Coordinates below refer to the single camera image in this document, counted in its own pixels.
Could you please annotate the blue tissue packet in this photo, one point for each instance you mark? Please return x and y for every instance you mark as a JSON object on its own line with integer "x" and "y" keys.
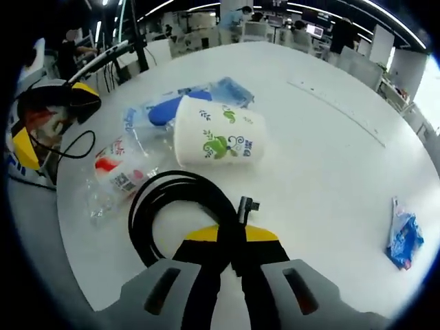
{"x": 405, "y": 237}

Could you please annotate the green potted plant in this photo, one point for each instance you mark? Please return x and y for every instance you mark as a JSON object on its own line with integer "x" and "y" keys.
{"x": 382, "y": 68}

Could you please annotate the clear blue plastic bag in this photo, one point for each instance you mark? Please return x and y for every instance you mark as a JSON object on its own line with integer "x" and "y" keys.
{"x": 227, "y": 89}

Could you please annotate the black tripod stand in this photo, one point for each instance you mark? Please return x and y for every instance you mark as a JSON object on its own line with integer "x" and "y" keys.
{"x": 139, "y": 38}

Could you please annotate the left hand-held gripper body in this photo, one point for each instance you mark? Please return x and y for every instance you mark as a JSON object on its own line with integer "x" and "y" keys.
{"x": 48, "y": 120}

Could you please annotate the white paper cup green print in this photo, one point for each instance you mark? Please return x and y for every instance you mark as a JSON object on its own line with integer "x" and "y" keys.
{"x": 220, "y": 134}

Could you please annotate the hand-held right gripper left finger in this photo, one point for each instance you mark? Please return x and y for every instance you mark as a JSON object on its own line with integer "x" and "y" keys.
{"x": 192, "y": 251}

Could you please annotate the clear packet with red print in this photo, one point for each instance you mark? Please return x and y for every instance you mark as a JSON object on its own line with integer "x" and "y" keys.
{"x": 115, "y": 172}

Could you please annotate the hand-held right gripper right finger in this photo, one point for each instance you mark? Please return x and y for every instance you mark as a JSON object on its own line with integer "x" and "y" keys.
{"x": 268, "y": 247}

